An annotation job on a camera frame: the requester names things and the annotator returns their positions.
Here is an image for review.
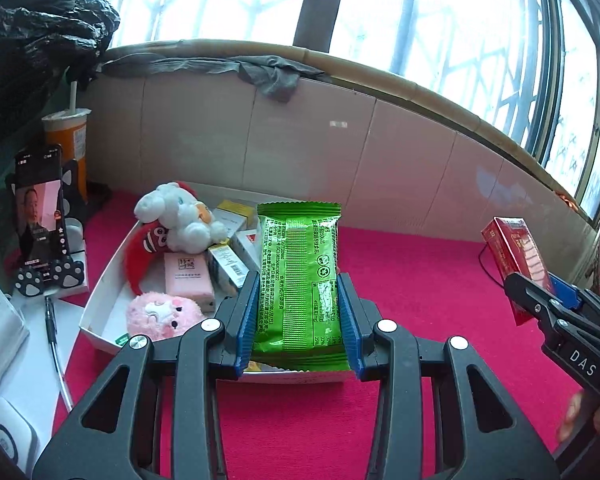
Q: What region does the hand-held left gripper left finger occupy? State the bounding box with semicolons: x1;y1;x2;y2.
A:
31;271;261;480

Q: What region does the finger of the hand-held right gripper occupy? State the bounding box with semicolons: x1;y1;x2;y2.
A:
504;272;581;341
547;274;600;331

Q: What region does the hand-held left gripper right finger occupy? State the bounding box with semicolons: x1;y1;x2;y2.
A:
336;272;563;480

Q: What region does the dark red box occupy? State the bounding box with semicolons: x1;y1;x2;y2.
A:
481;216;556;327

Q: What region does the small blue white medicine box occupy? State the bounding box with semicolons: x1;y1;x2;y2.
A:
207;244;247;292

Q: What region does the green snack packet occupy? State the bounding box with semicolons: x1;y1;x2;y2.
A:
250;201;353;373

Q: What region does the red and white box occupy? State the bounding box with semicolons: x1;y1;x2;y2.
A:
230;230;260;268

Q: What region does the pink plush toy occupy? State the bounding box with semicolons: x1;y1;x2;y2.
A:
125;291;206;346

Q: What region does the yellow and white box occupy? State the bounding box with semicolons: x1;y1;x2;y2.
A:
214;200;259;233

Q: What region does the red chili plush toy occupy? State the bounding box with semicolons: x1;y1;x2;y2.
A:
124;224;170;297

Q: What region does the white plush toy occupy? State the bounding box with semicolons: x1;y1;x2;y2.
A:
133;180;229;255

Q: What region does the white cardboard tray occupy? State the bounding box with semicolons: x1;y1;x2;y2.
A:
78;182;353;385

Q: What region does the person's right hand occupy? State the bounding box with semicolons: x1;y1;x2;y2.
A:
555;392;600;443

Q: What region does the pink box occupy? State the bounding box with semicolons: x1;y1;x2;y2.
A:
162;251;217;313

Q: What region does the black pen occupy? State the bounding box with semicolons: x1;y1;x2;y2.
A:
44;296;76;413

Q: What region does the smartphone on paw stand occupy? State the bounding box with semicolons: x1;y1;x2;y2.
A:
6;159;88;298

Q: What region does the grey cloth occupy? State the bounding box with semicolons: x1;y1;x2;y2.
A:
101;54;331;103

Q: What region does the orange drink cup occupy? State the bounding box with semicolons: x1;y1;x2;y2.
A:
42;108;91;206

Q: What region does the white round charger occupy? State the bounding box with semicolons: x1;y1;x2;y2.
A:
0;396;35;478

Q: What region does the window with metal grille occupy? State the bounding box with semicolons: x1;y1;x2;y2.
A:
30;0;600;221

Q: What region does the black plastic bag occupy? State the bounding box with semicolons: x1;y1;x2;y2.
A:
0;0;121;161

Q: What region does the black cable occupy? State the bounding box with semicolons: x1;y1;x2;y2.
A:
477;242;506;281

